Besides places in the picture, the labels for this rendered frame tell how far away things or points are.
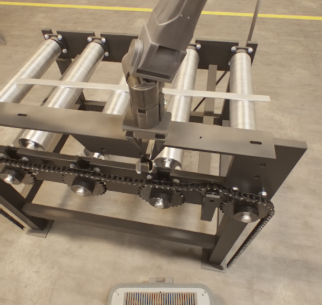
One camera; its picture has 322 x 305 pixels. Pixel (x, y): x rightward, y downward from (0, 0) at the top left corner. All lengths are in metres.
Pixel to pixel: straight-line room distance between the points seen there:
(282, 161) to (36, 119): 0.71
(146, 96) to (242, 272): 1.44
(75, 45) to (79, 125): 1.15
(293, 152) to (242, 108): 0.47
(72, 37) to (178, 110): 0.97
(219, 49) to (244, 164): 0.96
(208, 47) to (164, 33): 1.19
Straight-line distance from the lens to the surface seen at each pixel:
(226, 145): 0.63
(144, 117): 0.48
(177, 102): 1.12
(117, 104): 1.14
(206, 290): 1.41
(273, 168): 0.77
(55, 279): 1.81
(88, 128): 0.69
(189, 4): 0.38
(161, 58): 0.41
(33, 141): 1.14
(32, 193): 1.74
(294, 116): 2.64
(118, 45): 1.67
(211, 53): 1.58
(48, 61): 1.67
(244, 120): 1.08
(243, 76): 1.32
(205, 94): 1.16
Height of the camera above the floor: 1.65
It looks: 51 degrees down
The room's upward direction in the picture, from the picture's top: 3 degrees counter-clockwise
